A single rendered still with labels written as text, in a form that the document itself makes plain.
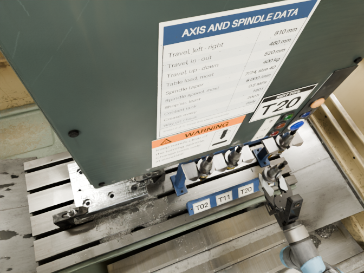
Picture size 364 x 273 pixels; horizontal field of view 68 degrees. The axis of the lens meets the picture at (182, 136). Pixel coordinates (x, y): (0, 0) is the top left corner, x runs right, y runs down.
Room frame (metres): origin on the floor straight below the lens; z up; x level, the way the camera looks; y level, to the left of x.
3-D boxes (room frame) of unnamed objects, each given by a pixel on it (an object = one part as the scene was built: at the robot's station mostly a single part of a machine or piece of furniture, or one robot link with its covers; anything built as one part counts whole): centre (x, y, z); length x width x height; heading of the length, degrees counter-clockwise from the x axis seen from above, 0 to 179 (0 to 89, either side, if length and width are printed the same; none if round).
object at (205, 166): (0.38, -0.11, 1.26); 0.04 x 0.04 x 0.07
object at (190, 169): (0.35, -0.06, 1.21); 0.07 x 0.05 x 0.01; 30
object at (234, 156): (0.43, -0.20, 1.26); 0.04 x 0.04 x 0.07
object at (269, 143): (0.52, -0.34, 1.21); 0.07 x 0.05 x 0.01; 30
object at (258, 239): (0.11, -0.24, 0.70); 0.90 x 0.30 x 0.16; 120
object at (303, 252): (0.15, -0.49, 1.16); 0.11 x 0.08 x 0.09; 30
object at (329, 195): (0.68, -0.43, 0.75); 0.89 x 0.70 x 0.26; 30
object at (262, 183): (0.36, -0.33, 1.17); 0.09 x 0.03 x 0.06; 44
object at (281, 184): (0.40, -0.39, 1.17); 0.09 x 0.03 x 0.06; 17
